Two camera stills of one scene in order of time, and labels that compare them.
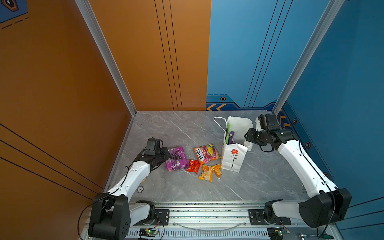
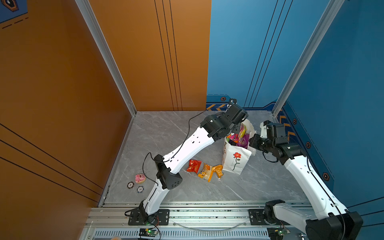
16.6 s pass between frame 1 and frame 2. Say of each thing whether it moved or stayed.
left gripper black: moved
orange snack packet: stayed
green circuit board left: stayed
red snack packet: stayed
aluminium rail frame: stayed
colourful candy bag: moved
